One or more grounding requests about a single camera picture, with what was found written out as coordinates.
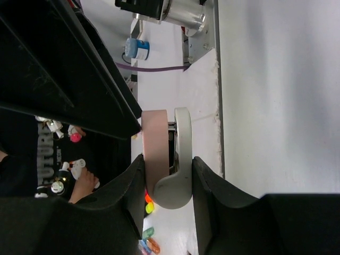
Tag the yellow orange highlighter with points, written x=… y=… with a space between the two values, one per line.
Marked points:
x=149 y=207

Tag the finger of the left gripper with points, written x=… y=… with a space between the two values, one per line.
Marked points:
x=106 y=104

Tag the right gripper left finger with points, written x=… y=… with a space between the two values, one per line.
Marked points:
x=109 y=221

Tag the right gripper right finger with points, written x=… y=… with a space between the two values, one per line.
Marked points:
x=230 y=221

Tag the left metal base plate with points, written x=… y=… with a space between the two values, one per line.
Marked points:
x=202 y=42

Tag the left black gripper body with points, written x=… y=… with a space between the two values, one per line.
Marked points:
x=40 y=58

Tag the pink mini stapler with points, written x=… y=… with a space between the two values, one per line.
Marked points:
x=167 y=154

